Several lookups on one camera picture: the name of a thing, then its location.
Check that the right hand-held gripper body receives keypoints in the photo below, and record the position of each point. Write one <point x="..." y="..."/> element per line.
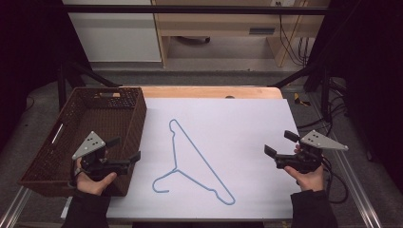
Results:
<point x="309" y="158"/>

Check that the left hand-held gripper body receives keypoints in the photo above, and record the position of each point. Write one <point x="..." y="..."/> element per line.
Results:
<point x="90" y="146"/>

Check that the person's right hand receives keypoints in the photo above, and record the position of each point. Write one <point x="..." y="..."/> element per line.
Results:
<point x="310" y="181"/>

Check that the person's left hand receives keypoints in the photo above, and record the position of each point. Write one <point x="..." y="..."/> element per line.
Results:
<point x="93" y="186"/>

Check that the brown woven plastic basket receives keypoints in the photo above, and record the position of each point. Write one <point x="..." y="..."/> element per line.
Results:
<point x="95" y="117"/>

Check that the white paper sheet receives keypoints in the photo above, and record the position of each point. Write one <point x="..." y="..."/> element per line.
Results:
<point x="240" y="152"/>

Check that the yellow and black tape piece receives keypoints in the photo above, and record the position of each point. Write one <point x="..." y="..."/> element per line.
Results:
<point x="300" y="99"/>

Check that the black metal stand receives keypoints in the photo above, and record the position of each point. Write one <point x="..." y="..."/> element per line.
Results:
<point x="324" y="91"/>
<point x="61" y="85"/>

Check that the black curtain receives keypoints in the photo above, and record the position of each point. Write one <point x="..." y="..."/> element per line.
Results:
<point x="370" y="79"/>
<point x="30" y="57"/>

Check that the white cabinet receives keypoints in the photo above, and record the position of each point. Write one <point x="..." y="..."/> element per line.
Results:
<point x="117" y="34"/>

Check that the light wooden desk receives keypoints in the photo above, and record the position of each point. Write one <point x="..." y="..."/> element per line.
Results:
<point x="218" y="22"/>

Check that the black horizontal metal bar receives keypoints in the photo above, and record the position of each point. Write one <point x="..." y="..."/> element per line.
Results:
<point x="190" y="9"/>

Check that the silver aluminium rail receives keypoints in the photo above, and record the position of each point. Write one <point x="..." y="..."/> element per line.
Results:
<point x="14" y="209"/>
<point x="356" y="190"/>

